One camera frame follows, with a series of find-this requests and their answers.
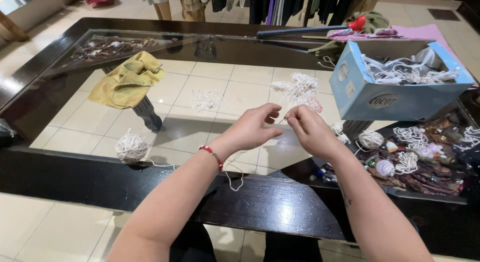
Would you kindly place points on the person's left hand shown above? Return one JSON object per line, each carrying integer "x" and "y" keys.
{"x": 247, "y": 132}

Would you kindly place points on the person's right hand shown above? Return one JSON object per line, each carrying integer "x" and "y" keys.
{"x": 313, "y": 132}

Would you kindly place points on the person's right fingers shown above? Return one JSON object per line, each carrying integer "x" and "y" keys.
{"x": 296, "y": 117}

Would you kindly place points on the light blue cardboard box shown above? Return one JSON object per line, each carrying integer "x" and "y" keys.
{"x": 375, "y": 98}

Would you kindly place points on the floral patterned fabric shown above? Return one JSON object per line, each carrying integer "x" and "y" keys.
{"x": 356, "y": 34}

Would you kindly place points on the green cloth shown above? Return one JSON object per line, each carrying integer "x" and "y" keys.
{"x": 360, "y": 29}

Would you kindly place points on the clothes rack with garments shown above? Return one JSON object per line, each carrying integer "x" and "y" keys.
{"x": 285, "y": 6}

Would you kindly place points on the tray of shells and trinkets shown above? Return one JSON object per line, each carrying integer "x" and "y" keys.
{"x": 420, "y": 156}

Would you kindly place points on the person's legs in black trousers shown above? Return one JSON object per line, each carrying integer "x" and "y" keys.
{"x": 247, "y": 247}

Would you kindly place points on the pink paper sheet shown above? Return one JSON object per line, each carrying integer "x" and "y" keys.
{"x": 427, "y": 38}

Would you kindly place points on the dark wooden glass-top table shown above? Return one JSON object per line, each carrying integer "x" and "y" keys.
{"x": 150, "y": 187}

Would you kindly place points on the yellow cloth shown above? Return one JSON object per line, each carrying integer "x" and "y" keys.
{"x": 127, "y": 81}

